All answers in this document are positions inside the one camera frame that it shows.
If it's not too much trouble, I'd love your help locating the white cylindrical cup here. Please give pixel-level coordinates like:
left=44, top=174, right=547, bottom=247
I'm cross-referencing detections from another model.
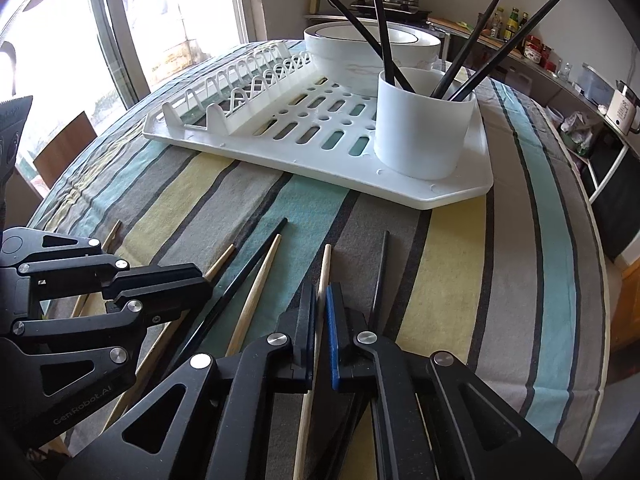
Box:
left=375, top=67, right=477, bottom=180

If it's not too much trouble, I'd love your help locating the white bowl black rim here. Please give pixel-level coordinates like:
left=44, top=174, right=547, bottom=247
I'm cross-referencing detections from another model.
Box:
left=317, top=27, right=441, bottom=58
left=304, top=23, right=443, bottom=97

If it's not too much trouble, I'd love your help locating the sliding glass door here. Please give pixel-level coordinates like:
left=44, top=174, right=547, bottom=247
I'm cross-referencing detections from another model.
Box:
left=0, top=0, right=261, bottom=171

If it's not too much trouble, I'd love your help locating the striped tablecloth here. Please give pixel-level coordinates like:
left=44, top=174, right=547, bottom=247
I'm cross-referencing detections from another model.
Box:
left=25, top=37, right=608, bottom=480

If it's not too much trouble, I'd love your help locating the black induction cooker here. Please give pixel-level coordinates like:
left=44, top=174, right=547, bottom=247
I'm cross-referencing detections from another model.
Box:
left=349, top=0, right=434, bottom=21

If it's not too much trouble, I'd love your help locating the white plastic dish rack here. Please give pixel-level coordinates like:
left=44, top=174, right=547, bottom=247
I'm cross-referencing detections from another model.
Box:
left=142, top=40, right=496, bottom=210

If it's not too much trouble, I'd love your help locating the green oil bottle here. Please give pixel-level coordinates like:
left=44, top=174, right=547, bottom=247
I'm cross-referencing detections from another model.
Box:
left=504, top=7, right=522, bottom=42

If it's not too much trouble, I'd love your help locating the black board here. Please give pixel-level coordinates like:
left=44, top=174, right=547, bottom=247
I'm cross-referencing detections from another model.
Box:
left=589, top=142, right=632, bottom=261

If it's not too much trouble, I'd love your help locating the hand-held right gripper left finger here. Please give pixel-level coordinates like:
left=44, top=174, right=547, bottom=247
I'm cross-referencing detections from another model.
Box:
left=57, top=282, right=318, bottom=480

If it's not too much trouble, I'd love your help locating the white electric kettle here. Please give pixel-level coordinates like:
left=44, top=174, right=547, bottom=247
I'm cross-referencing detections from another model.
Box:
left=604, top=80, right=640, bottom=136

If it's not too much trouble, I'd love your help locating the wooden cutting board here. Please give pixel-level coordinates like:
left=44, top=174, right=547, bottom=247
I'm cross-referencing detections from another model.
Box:
left=427, top=16, right=483, bottom=36

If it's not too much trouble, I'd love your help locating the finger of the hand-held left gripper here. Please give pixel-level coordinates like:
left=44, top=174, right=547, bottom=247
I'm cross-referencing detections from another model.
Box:
left=4, top=226, right=213, bottom=297
left=10, top=286, right=214, bottom=348

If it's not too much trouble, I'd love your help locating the white plastic bag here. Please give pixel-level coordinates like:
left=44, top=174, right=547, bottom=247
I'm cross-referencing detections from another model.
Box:
left=559, top=110, right=597, bottom=157

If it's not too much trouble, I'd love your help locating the translucent water container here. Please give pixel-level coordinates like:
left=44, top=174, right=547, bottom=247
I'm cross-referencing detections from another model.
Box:
left=577, top=62, right=617, bottom=107

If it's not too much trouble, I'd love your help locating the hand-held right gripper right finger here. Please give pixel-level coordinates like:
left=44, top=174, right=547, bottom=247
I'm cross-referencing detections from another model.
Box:
left=324, top=282, right=583, bottom=480

